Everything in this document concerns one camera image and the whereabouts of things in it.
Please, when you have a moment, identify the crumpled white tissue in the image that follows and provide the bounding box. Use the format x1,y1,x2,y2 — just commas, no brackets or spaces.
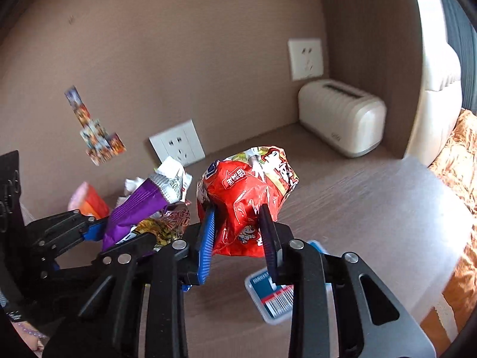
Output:
114,177,146,207

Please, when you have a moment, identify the purple snack wrapper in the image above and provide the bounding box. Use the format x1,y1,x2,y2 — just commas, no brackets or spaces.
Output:
101,157,192,252

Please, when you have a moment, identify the pleated curtain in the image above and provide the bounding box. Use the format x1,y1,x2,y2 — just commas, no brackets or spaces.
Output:
434,0,477,114

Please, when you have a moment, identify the cream ribbed toaster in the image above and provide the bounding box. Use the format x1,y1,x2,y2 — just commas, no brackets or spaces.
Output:
297,79,387,158

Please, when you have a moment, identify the bead bracelet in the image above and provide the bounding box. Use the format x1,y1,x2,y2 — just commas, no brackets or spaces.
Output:
11,321,51,341

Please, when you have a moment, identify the yellow snack packet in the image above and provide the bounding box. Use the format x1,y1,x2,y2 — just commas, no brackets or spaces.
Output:
128,201,192,250

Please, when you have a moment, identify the blue white plastic card box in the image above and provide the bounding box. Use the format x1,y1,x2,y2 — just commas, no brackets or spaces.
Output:
244,239,332,323

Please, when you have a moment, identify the cream padded bed headboard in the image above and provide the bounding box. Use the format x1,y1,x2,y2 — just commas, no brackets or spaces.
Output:
404,0,463,166

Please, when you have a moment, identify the orange blanket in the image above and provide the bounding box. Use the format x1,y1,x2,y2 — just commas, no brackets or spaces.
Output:
419,108,477,344

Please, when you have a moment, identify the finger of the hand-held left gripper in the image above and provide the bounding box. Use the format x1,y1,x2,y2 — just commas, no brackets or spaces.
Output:
97,233,157,269
25,209,109,263

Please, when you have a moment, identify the pink orange tissue pack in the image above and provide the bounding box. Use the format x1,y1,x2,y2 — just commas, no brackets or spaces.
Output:
68,181,110,220

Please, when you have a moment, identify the red snack bag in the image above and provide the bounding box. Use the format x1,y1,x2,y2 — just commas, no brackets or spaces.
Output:
196,145,301,259

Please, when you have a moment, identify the cluster of cartoon wall stickers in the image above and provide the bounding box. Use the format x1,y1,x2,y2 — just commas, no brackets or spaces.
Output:
64,85,127,166

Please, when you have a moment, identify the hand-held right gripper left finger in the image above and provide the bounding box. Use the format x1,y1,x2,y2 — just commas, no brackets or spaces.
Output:
43,207,217,358

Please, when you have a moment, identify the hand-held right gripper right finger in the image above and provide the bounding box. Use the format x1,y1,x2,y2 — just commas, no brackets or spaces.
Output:
259,204,436,358

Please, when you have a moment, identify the white wall socket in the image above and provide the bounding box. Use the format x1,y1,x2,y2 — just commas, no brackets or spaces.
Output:
288,38,324,81
149,118,206,166

